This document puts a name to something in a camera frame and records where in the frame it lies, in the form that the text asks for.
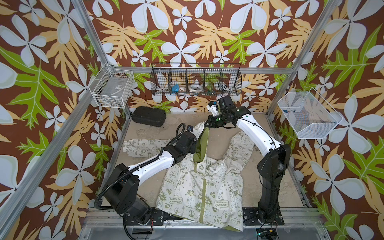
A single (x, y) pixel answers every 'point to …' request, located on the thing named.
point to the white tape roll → (195, 87)
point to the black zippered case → (149, 116)
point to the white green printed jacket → (208, 189)
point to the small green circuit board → (266, 232)
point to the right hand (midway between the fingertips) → (204, 123)
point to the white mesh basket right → (311, 116)
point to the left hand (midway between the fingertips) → (192, 139)
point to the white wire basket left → (112, 87)
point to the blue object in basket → (175, 88)
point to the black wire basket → (196, 79)
